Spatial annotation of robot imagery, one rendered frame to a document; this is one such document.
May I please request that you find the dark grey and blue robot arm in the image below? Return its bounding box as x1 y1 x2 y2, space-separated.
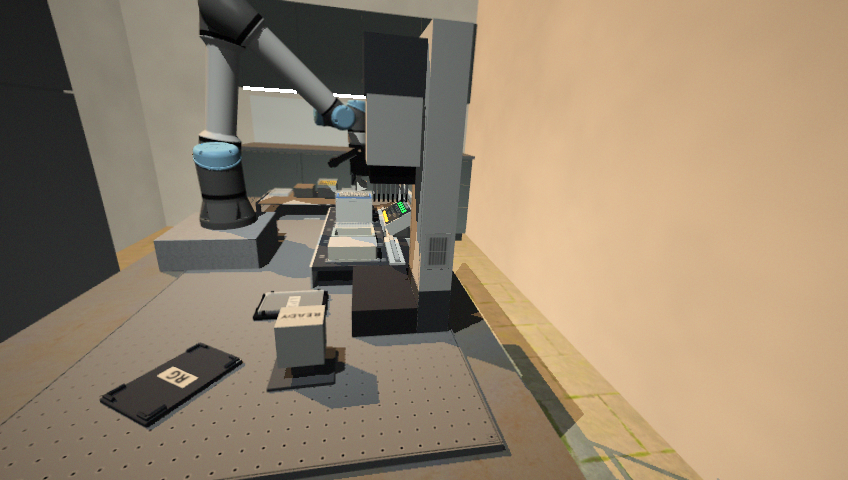
193 0 366 230

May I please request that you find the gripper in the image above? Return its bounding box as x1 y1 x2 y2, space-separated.
349 144 369 191

